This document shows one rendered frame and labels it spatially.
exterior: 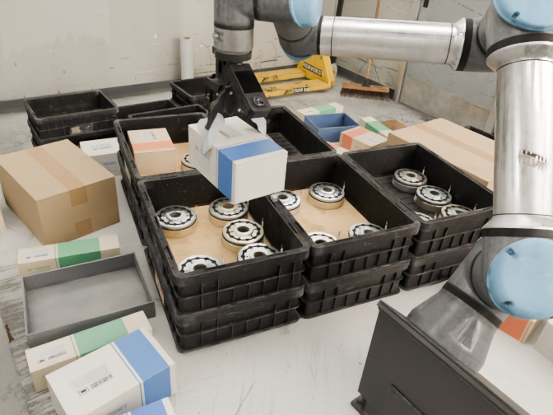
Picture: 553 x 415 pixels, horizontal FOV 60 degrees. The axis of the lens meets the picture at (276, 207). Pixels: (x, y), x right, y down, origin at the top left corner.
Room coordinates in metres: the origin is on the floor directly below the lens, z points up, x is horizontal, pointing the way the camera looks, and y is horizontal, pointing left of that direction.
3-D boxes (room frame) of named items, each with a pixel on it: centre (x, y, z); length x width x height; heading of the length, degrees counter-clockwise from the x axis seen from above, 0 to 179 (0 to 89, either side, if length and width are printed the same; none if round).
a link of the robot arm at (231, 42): (0.92, 0.11, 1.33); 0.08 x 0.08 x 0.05
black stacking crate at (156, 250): (0.93, 0.14, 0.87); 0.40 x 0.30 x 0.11; 27
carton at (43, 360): (0.67, 0.36, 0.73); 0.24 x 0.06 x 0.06; 125
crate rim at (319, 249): (1.07, -0.13, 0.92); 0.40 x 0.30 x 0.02; 27
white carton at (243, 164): (0.91, 0.10, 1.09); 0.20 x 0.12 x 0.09; 38
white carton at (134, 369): (0.58, 0.28, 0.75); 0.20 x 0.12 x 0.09; 135
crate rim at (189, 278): (0.93, 0.14, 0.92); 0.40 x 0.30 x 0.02; 27
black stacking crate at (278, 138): (1.42, 0.05, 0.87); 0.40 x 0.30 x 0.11; 27
